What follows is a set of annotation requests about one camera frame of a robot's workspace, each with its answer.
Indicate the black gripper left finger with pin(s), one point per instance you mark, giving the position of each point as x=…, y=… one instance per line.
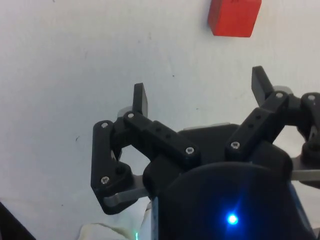
x=107, y=155

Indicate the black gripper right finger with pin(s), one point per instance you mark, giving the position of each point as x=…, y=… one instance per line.
x=260, y=122

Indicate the red cube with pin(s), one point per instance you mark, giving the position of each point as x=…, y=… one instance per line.
x=232, y=17

